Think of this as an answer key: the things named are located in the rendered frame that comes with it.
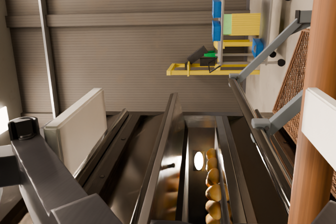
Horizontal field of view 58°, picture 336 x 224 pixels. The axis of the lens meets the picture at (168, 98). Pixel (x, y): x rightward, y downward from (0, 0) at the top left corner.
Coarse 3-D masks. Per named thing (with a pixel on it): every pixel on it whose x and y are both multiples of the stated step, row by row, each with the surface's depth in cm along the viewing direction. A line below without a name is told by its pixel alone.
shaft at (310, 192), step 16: (320, 0) 21; (320, 16) 21; (320, 32) 22; (320, 48) 22; (320, 64) 22; (304, 80) 24; (320, 80) 22; (304, 96) 24; (304, 144) 24; (304, 160) 24; (320, 160) 24; (304, 176) 25; (320, 176) 24; (304, 192) 25; (320, 192) 25; (304, 208) 25; (320, 208) 25
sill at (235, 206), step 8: (216, 120) 172; (216, 128) 166; (224, 128) 161; (224, 136) 151; (224, 144) 142; (224, 152) 134; (224, 160) 127; (224, 168) 121; (232, 168) 120; (224, 176) 118; (232, 176) 115; (224, 184) 118; (232, 184) 110; (232, 192) 105; (232, 200) 100; (240, 200) 100; (232, 208) 96; (240, 208) 96; (232, 216) 93; (240, 216) 93
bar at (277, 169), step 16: (304, 16) 101; (288, 32) 104; (272, 48) 106; (256, 64) 108; (240, 80) 110; (240, 96) 85; (288, 112) 62; (256, 128) 62; (272, 128) 64; (256, 144) 58; (272, 144) 55; (272, 160) 49; (272, 176) 46; (288, 176) 44; (288, 192) 41; (288, 208) 39
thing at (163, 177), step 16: (176, 96) 169; (176, 112) 156; (176, 128) 144; (160, 144) 110; (176, 144) 134; (160, 160) 97; (176, 160) 125; (160, 176) 91; (176, 176) 118; (160, 192) 87; (176, 192) 111; (144, 208) 75; (160, 208) 83
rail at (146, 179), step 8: (168, 104) 157; (160, 128) 126; (160, 136) 117; (152, 152) 105; (152, 160) 99; (152, 168) 94; (144, 176) 90; (144, 184) 86; (144, 192) 82; (136, 208) 75; (136, 216) 72
